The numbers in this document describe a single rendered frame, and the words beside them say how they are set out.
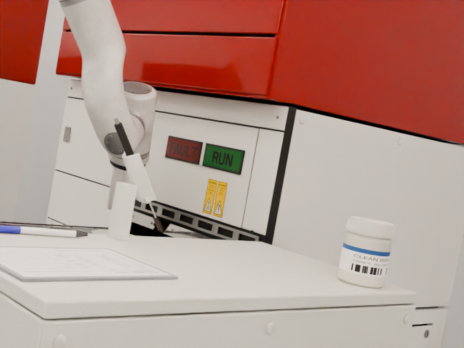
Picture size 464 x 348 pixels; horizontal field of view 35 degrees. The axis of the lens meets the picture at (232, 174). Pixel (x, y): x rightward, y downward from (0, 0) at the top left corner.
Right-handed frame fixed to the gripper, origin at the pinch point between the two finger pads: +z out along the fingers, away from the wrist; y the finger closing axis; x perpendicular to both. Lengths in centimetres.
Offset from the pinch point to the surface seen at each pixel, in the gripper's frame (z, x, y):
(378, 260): -30, 43, 45
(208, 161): -19.2, 16.5, 1.5
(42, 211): 193, -89, -291
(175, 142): -17.3, 8.6, -7.9
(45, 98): 130, -102, -339
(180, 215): -5.5, 12.6, 2.0
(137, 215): 0.9, 2.8, -5.4
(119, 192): -31, 4, 39
